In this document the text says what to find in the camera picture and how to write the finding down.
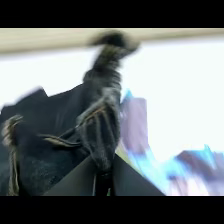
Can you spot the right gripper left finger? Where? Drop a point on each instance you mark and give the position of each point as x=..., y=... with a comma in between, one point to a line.
x=80, y=181

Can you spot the blue jeans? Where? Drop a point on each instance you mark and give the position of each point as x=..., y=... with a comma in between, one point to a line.
x=100, y=130

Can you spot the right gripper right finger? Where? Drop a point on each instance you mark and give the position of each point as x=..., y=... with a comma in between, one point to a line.
x=130, y=181

